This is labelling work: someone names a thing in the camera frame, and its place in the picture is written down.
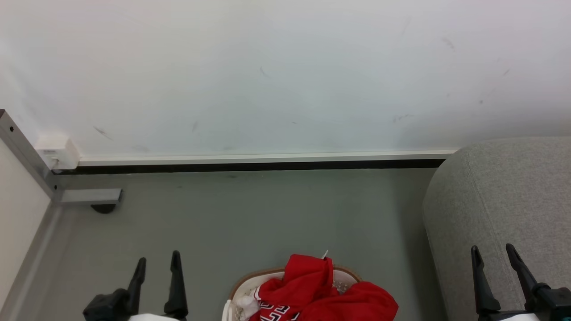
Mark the white wall socket box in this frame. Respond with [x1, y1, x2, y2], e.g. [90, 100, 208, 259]
[35, 135, 81, 171]

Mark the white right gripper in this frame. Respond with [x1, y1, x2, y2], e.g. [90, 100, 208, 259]
[471, 243, 571, 321]

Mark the beige partition panel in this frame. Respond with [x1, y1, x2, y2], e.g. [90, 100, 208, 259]
[0, 138, 52, 308]

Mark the white perforated laundry basket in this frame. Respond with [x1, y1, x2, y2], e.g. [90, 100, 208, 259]
[222, 266, 363, 321]

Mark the grey metal partition frame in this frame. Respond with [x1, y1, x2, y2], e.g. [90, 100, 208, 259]
[0, 109, 123, 206]

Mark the white cloth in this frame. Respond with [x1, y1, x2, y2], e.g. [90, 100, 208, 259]
[234, 294, 260, 321]

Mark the white and black baseboard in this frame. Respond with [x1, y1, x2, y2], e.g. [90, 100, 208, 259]
[51, 150, 459, 176]

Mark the red sports jersey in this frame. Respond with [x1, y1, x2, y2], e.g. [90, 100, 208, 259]
[249, 251, 399, 321]

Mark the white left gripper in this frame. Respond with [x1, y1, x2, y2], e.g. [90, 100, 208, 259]
[83, 250, 189, 321]

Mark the grey fabric sofa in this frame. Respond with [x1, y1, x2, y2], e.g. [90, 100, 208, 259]
[422, 136, 571, 321]

